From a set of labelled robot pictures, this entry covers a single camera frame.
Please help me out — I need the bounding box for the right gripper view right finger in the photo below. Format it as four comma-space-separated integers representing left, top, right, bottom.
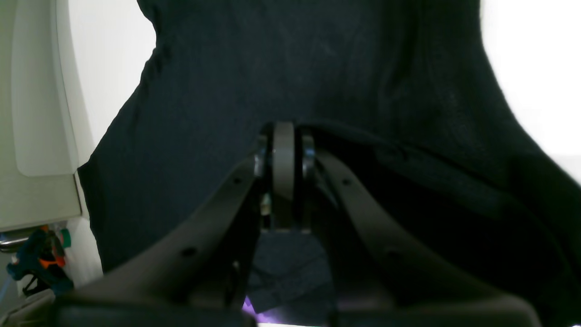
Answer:
297, 132, 541, 327

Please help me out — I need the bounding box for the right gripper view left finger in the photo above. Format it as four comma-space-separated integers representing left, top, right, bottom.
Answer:
50, 132, 273, 327

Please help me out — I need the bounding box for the black T-shirt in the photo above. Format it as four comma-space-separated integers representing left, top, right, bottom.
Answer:
78, 0, 580, 327

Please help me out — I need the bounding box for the blue orange clamp tool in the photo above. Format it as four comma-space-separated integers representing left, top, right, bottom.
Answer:
6, 226, 74, 296

